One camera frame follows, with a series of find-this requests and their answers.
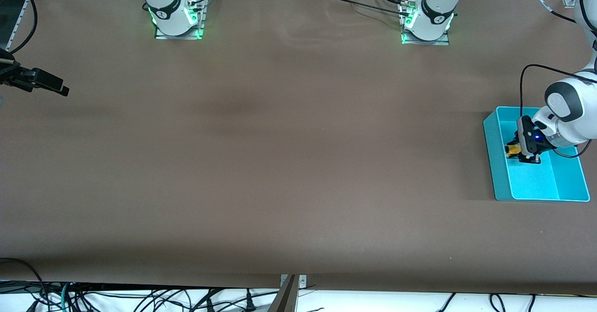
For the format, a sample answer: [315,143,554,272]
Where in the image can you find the black floor cable loop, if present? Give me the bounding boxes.
[0,257,49,303]

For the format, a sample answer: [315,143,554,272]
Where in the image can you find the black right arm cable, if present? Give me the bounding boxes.
[7,0,38,55]

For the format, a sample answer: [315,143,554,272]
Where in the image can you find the cyan plastic bin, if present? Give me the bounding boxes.
[482,106,590,202]

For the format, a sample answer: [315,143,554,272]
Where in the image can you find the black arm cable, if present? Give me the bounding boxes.
[519,0,597,159]
[7,0,38,55]

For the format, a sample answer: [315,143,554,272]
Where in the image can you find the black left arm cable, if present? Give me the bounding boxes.
[519,0,597,159]

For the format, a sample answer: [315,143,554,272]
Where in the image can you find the metal table edge bracket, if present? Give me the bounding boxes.
[280,274,308,288]

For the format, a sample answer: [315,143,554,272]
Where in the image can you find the long black table cable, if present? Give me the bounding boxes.
[322,0,412,18]

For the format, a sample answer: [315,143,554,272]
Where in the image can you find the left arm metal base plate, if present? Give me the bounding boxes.
[400,1,451,46]

